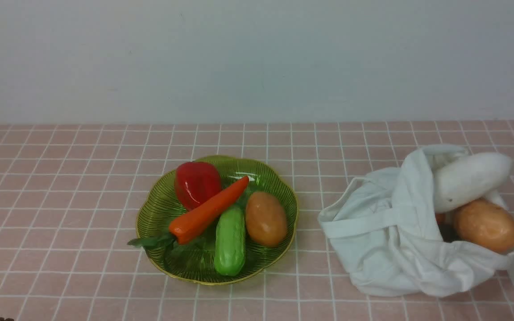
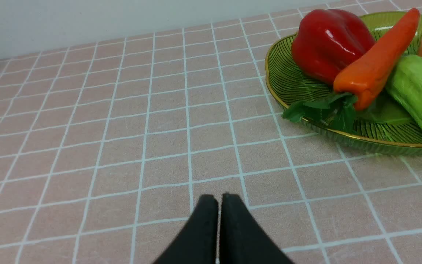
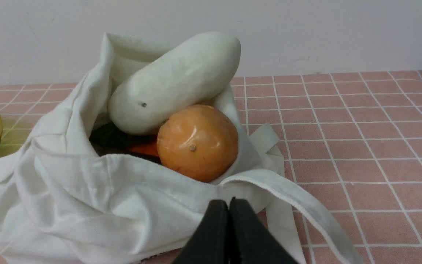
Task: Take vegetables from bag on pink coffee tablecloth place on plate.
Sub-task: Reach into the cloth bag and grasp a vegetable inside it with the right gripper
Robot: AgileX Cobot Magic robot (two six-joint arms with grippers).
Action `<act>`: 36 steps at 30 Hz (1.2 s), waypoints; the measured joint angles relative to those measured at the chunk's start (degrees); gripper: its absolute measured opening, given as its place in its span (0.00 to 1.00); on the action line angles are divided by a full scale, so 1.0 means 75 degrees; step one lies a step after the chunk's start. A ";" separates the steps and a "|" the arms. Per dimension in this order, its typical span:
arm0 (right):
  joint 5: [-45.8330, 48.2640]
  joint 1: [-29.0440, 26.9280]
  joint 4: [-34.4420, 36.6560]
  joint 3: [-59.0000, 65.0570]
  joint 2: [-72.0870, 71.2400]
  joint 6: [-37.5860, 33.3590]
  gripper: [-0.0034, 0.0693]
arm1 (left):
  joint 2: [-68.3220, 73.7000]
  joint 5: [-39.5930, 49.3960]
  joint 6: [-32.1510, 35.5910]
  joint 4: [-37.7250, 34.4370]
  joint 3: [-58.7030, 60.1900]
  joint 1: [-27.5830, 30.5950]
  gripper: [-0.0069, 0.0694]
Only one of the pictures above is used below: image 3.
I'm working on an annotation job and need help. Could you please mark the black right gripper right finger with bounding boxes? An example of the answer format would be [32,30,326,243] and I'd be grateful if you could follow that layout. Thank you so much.
[229,197,298,264]

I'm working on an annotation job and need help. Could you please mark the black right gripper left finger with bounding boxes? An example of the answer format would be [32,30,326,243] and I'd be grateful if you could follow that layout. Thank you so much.
[173,199,229,264]

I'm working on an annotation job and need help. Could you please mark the white radish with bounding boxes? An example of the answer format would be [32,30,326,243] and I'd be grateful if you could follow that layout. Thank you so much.
[108,32,241,135]

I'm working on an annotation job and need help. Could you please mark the white cloth bag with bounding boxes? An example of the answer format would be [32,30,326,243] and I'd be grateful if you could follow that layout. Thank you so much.
[0,32,363,264]

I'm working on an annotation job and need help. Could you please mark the orange carrot with leaves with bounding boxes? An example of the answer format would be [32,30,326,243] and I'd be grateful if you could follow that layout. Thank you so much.
[89,122,159,159]

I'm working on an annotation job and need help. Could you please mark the pink checkered tablecloth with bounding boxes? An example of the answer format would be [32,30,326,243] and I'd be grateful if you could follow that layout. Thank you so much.
[0,70,422,264]

